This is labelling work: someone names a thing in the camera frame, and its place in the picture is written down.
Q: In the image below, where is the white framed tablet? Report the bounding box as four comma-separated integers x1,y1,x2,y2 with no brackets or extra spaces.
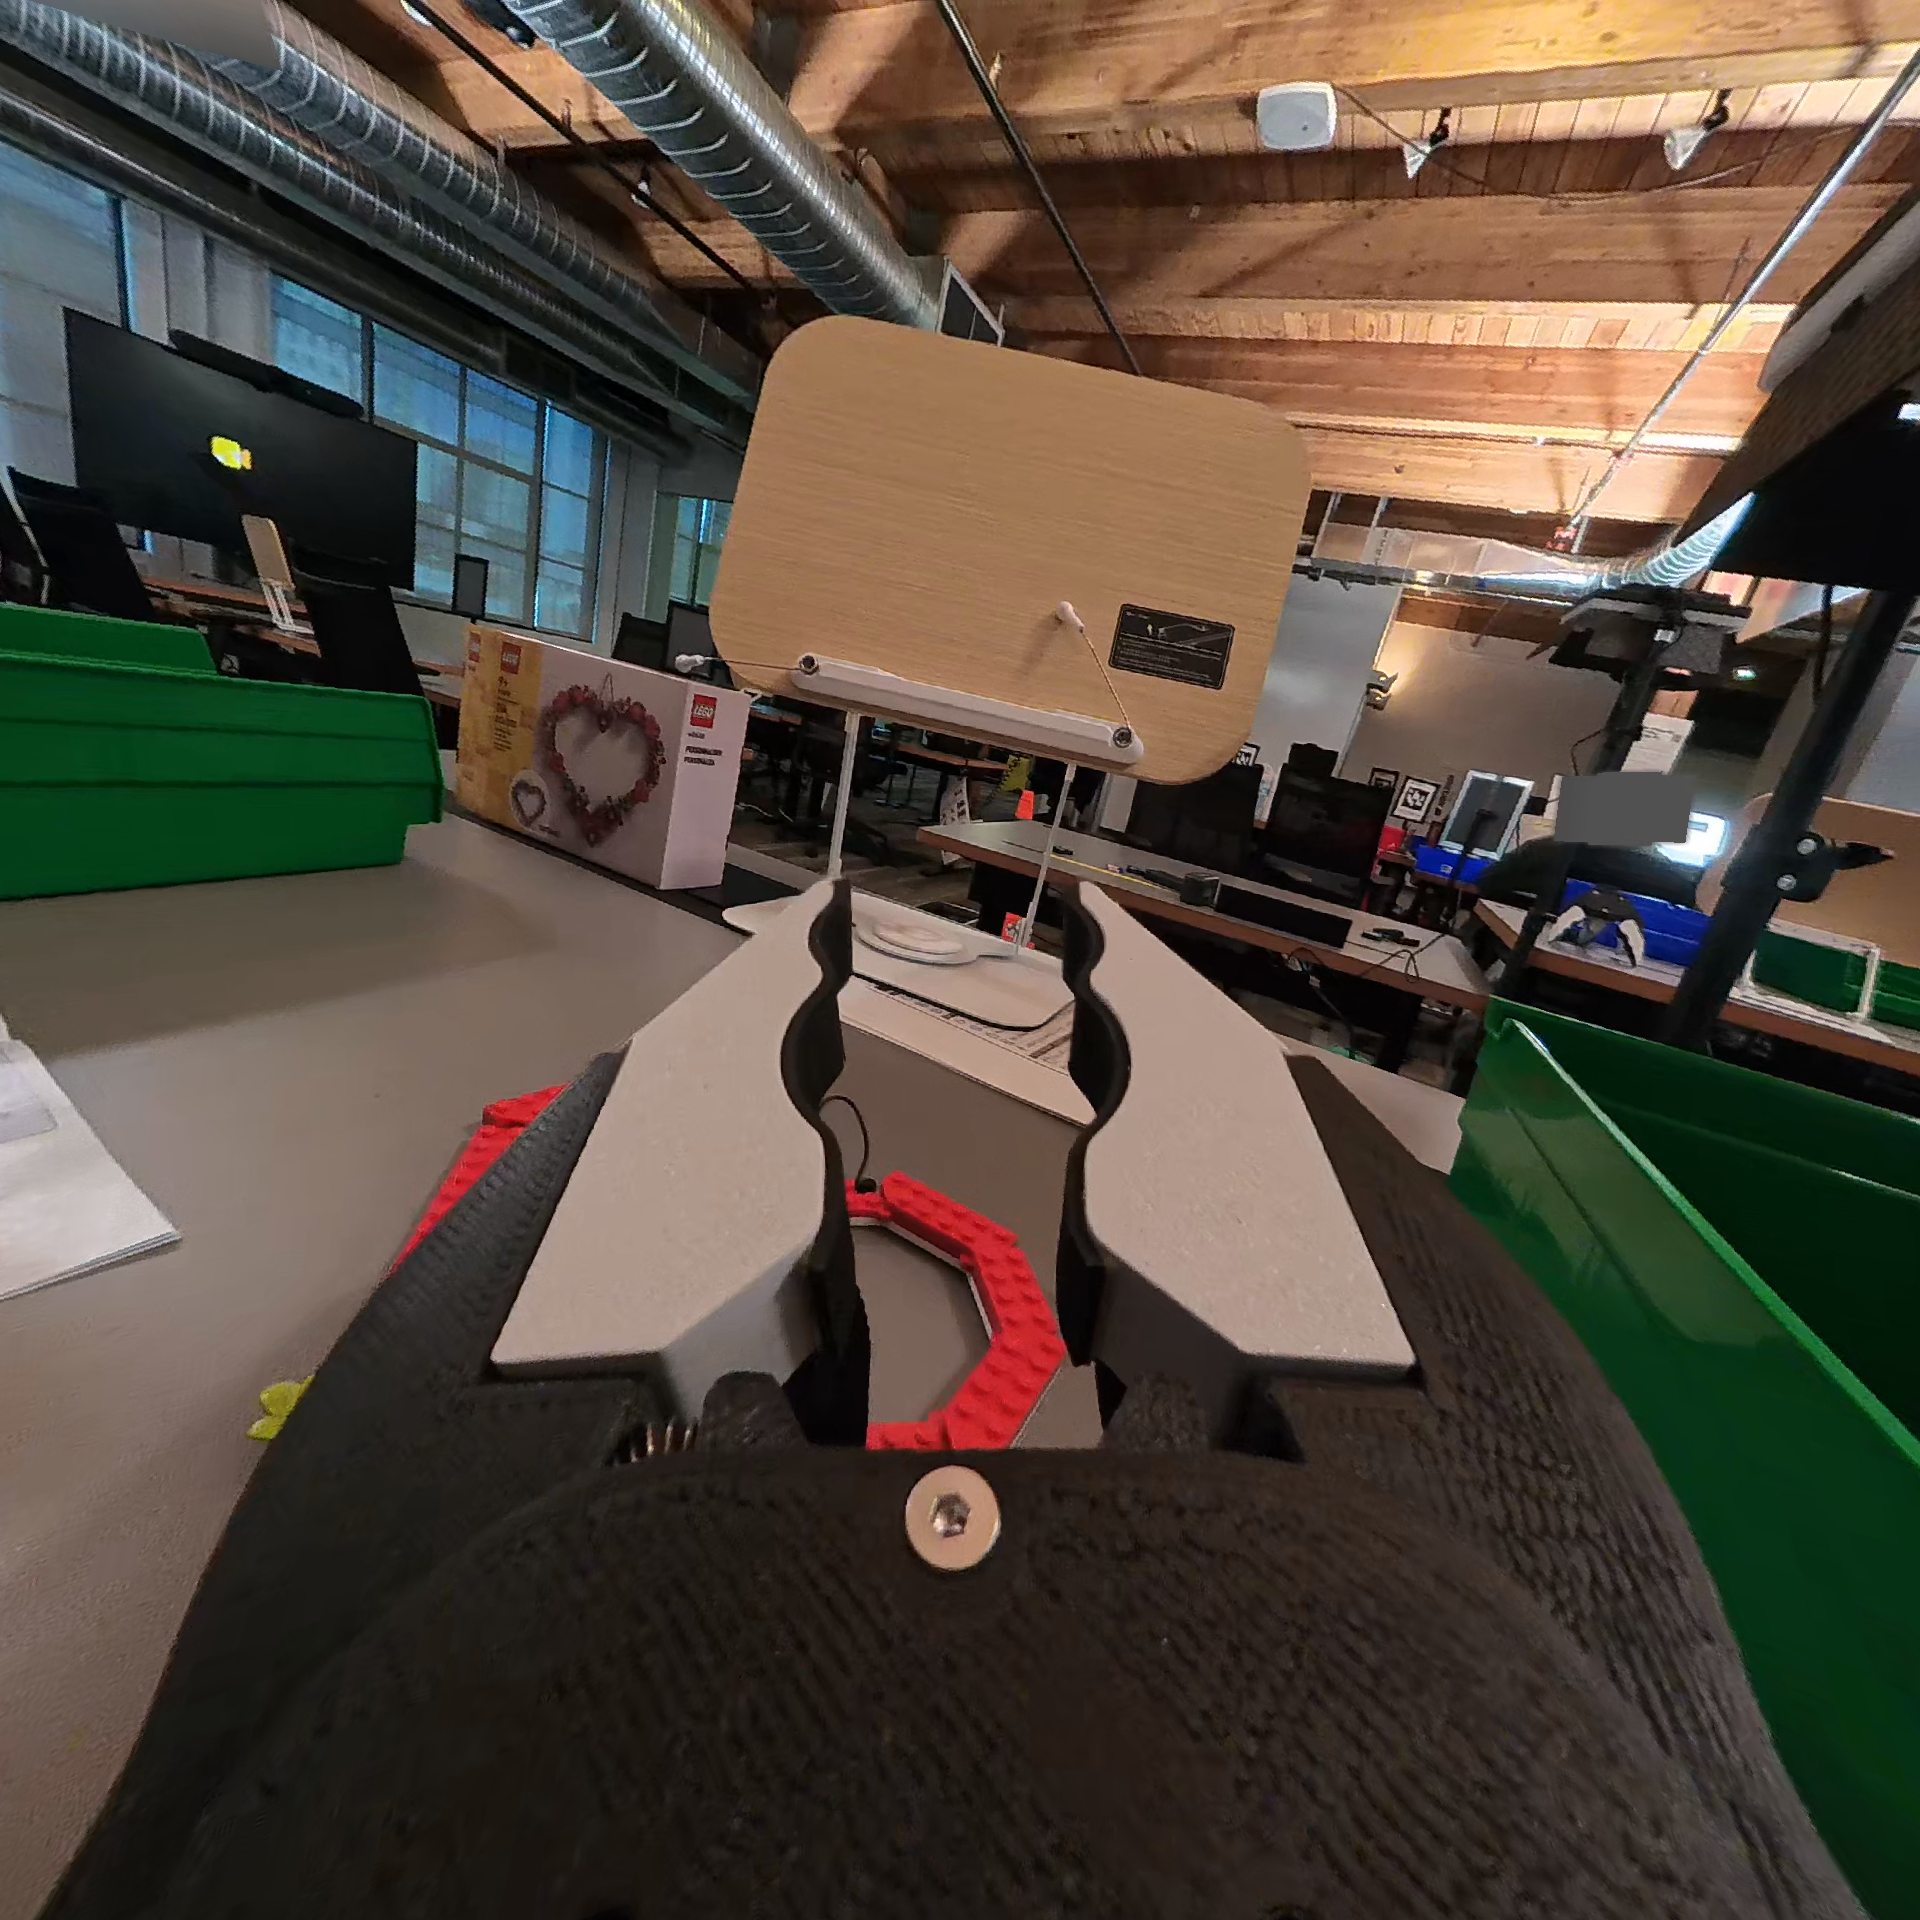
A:
1442,767,1537,861

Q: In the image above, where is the large black screen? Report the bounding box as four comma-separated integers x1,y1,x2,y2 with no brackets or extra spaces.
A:
65,306,419,591

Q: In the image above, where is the black keyboard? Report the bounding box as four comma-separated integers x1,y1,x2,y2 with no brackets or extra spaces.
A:
1212,878,1353,950

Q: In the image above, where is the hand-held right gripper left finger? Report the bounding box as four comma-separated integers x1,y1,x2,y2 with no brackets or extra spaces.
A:
490,880,874,1450

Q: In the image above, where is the green plastic bin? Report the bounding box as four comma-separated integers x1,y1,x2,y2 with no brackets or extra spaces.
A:
1449,997,1920,1920
0,652,449,902
0,604,221,679

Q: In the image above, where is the black tripod stand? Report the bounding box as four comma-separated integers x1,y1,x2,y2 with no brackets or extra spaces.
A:
1553,584,1743,783
1658,193,1920,1056

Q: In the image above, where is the red lego heart frame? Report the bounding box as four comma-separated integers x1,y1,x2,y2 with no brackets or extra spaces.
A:
393,1088,1070,1450

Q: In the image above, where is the silver ventilation duct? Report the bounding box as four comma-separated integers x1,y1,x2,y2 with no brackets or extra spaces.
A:
502,0,1003,349
0,0,758,440

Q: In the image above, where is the lego instruction booklet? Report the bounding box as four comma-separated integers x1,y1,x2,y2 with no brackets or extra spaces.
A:
0,1020,183,1305

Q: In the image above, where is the black computer monitor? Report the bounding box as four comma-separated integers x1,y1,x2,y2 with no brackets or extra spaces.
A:
1125,766,1265,880
1267,773,1394,902

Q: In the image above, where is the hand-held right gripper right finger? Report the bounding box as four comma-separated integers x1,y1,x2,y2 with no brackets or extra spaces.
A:
1054,882,1421,1431

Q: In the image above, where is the black office chair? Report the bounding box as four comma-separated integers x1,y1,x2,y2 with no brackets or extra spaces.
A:
6,468,153,621
293,566,422,696

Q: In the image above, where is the wooden office desk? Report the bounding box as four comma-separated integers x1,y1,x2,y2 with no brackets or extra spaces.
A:
919,822,1490,1024

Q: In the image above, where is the lego set box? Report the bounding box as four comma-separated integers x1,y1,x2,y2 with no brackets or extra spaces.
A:
454,621,753,892

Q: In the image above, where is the black white device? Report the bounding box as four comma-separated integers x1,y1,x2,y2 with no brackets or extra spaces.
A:
1545,886,1650,961

